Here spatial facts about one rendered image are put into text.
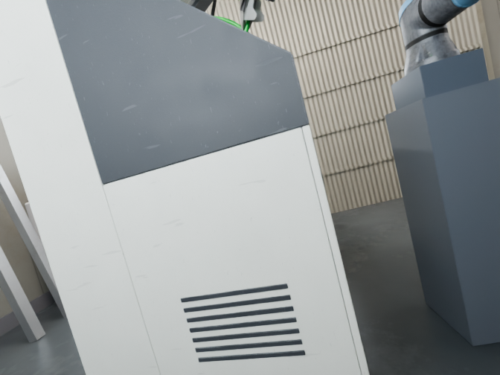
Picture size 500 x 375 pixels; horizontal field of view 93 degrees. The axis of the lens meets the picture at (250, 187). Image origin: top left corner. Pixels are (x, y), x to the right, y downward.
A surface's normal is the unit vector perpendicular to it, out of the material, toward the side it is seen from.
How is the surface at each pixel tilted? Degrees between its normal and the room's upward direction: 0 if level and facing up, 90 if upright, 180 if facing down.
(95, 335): 90
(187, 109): 90
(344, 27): 90
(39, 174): 90
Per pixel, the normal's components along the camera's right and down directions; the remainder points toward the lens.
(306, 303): -0.21, 0.12
